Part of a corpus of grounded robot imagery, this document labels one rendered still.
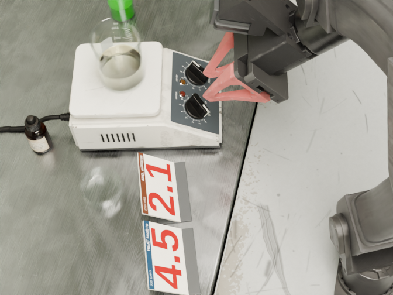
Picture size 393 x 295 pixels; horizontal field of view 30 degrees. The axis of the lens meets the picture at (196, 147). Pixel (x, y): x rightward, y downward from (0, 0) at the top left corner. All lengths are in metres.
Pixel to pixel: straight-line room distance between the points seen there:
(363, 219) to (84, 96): 0.41
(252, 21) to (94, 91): 0.28
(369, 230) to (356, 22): 0.22
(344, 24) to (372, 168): 0.35
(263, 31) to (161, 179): 0.27
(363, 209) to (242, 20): 0.23
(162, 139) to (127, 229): 0.13
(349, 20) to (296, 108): 0.38
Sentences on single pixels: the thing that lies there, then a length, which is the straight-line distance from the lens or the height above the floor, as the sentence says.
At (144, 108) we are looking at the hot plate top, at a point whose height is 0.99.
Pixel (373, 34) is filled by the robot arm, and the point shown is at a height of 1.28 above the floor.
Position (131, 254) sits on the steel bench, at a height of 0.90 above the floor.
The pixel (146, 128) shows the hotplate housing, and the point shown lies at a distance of 0.96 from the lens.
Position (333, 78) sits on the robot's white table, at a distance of 1.08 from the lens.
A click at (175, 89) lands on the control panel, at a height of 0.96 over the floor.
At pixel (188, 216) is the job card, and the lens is 0.96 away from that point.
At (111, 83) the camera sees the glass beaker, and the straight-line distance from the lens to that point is 0.95.
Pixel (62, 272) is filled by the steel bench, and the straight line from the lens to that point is 0.95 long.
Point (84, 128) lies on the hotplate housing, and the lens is 0.97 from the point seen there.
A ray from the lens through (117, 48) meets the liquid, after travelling 0.97.
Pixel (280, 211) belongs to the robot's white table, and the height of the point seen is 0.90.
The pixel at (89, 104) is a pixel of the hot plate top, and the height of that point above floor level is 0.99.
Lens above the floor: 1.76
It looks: 58 degrees down
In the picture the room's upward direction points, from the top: 6 degrees counter-clockwise
